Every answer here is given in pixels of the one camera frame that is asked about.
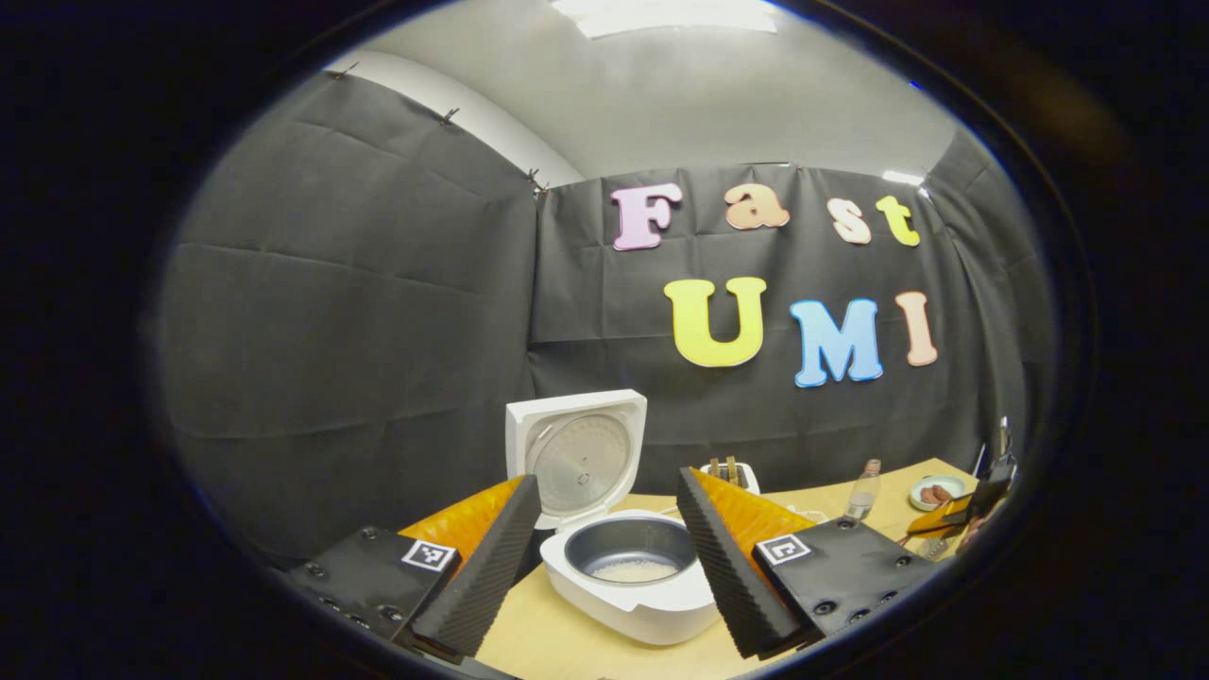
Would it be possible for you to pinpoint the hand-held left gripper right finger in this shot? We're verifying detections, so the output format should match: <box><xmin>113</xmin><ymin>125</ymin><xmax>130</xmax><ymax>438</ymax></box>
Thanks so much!
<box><xmin>674</xmin><ymin>467</ymin><xmax>945</xmax><ymax>660</ymax></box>

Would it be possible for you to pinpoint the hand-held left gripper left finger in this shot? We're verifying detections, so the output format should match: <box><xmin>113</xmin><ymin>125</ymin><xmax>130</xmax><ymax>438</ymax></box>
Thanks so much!
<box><xmin>283</xmin><ymin>474</ymin><xmax>544</xmax><ymax>660</ymax></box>

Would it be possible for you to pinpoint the white rice cooker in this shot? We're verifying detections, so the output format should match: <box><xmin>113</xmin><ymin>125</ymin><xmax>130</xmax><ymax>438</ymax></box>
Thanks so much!
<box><xmin>505</xmin><ymin>389</ymin><xmax>721</xmax><ymax>647</ymax></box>

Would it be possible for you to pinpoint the pale green plate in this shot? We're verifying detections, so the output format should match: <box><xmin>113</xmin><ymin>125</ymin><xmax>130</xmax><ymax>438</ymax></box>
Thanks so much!
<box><xmin>909</xmin><ymin>475</ymin><xmax>968</xmax><ymax>512</ymax></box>

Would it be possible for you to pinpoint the clear plastic bottle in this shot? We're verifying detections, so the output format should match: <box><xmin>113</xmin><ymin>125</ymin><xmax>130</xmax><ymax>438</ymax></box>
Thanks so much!
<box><xmin>843</xmin><ymin>459</ymin><xmax>882</xmax><ymax>522</ymax></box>

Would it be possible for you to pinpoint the white toaster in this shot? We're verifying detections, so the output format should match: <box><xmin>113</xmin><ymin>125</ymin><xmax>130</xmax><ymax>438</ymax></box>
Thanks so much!
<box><xmin>701</xmin><ymin>461</ymin><xmax>761</xmax><ymax>498</ymax></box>

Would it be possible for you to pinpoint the large ceiling light panel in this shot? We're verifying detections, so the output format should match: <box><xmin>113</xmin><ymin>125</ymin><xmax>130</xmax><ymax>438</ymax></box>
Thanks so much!
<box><xmin>553</xmin><ymin>0</ymin><xmax>780</xmax><ymax>39</ymax></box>

